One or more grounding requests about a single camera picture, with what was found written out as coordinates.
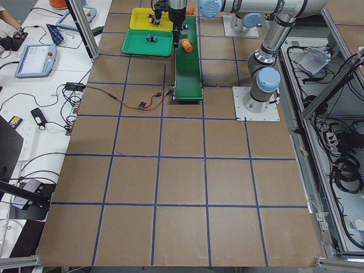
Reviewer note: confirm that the green conveyor belt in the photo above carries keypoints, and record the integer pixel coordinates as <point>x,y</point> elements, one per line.
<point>188,86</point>

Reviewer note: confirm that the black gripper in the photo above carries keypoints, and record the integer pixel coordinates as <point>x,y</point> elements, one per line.
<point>176,17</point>

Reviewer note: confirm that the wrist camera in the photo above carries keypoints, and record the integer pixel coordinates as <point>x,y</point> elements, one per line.
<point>158,7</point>

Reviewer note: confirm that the blue plaid cloth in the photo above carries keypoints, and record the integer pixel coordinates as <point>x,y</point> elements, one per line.
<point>55,34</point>

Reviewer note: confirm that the aluminium frame post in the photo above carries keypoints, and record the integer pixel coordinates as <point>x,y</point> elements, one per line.
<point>77,12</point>

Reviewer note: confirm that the small controller circuit board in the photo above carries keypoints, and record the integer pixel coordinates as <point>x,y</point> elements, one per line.
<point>142,105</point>

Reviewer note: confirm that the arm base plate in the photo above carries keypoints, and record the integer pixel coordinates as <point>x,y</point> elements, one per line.
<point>241,31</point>
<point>247,109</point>

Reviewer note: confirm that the yellow tray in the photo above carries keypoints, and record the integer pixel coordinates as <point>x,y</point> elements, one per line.
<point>140,20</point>

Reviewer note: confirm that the green tray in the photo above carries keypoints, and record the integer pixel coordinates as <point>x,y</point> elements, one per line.
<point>135,43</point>

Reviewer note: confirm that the white power strip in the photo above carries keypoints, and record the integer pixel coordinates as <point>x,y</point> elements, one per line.
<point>29,134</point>

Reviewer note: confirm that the black power adapter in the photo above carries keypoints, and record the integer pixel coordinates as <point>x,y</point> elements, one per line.
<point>97,31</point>

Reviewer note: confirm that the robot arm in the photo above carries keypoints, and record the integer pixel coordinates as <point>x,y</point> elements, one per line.
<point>264,77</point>
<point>246,21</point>

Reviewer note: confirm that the orange cylinder labelled 4680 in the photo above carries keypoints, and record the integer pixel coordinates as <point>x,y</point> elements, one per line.
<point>186,45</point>

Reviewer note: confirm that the plain orange cylinder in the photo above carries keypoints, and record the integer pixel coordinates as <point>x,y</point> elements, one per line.
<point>190,10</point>

